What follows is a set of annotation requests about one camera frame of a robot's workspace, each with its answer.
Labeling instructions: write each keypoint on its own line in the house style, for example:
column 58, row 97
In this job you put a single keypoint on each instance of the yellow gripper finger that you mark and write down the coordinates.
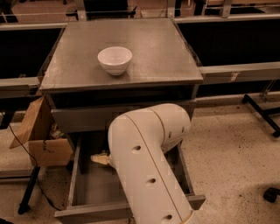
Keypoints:
column 102, row 158

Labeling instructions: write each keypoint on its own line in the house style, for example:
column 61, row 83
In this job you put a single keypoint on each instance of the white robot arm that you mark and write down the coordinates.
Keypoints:
column 138, row 141

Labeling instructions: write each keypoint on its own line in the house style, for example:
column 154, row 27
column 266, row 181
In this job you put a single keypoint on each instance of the grey open middle drawer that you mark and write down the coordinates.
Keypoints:
column 96, row 192

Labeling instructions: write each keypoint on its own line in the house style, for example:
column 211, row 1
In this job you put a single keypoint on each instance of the grey top drawer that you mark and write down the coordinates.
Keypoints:
column 92, row 118

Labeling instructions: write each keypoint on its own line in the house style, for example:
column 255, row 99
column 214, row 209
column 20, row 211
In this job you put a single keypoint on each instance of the grey drawer cabinet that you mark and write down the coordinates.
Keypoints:
column 162, row 69

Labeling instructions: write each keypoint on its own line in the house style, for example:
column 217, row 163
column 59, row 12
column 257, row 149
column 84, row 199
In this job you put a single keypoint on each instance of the brown cardboard box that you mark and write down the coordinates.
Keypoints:
column 36, row 130

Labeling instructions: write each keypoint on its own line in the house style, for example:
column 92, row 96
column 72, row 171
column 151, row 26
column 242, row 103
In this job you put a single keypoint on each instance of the black stand leg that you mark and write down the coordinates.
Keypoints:
column 24, row 205

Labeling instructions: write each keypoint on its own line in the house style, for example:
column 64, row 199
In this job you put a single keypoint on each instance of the white ceramic bowl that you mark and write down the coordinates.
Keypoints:
column 115, row 60

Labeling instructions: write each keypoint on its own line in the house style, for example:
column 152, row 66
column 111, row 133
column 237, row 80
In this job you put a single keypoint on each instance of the black chair base leg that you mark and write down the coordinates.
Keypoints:
column 265, row 114

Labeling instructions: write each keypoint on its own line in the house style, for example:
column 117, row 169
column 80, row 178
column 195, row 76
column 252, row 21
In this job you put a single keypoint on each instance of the black chair caster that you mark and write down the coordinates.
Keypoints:
column 271, row 194

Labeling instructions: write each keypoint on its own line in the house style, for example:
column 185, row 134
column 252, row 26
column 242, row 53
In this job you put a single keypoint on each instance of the grey rail left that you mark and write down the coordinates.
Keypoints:
column 18, row 87

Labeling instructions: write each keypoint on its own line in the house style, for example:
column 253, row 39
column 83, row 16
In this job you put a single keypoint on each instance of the grey rail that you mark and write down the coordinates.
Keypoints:
column 240, row 73
column 18, row 87

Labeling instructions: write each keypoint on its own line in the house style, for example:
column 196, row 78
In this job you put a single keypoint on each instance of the grey rail right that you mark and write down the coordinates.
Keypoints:
column 240, row 73

